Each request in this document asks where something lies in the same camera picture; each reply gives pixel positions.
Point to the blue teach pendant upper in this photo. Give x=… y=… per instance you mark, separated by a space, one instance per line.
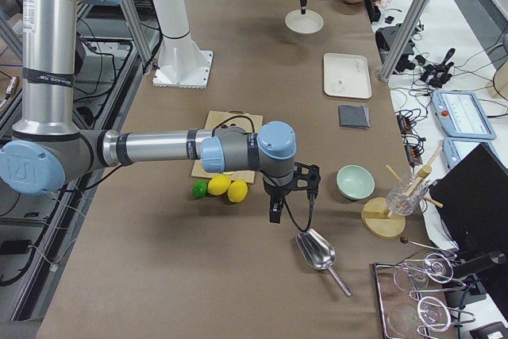
x=461 y=115

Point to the beige round plate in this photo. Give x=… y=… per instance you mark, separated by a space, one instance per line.
x=304 y=23

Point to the yellow lemon outer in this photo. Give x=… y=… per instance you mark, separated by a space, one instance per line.
x=237 y=191

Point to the crystal glass on rack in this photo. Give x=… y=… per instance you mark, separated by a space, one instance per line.
x=406 y=195

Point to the white rabbit tray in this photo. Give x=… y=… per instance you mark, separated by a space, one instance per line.
x=346 y=76

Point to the aluminium frame post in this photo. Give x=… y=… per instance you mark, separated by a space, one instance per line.
x=405 y=32

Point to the grey folded cloth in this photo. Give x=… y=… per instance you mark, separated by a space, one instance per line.
x=356 y=117

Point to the mint green bowl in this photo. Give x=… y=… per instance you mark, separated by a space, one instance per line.
x=355 y=182

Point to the blue teach pendant lower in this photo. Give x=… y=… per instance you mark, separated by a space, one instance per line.
x=455 y=149

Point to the wooden cutting board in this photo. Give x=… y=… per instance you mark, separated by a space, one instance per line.
x=248 y=122

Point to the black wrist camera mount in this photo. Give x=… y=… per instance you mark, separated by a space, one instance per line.
x=305 y=178

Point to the yellow lemon near lime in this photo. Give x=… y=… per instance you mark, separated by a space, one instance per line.
x=218 y=185

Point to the metal scoop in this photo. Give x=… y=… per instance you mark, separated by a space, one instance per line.
x=320 y=255

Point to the blue teach pendant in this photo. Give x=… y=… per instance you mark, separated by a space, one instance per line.
x=455 y=149
x=461 y=115

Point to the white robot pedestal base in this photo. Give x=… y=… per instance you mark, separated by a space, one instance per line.
x=181 y=63

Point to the green lime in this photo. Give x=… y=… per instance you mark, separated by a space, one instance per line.
x=199 y=189

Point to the wooden glass rack stand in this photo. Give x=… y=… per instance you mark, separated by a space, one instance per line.
x=379 y=220

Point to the wire glass holder tray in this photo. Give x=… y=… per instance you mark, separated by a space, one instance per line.
x=410 y=297

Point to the black monitor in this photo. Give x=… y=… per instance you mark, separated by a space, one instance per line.
x=474 y=198

